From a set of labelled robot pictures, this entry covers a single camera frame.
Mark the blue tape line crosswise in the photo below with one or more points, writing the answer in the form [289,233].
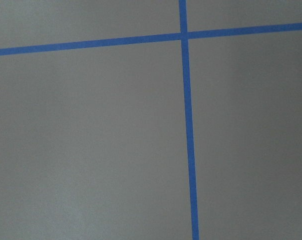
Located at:
[152,38]

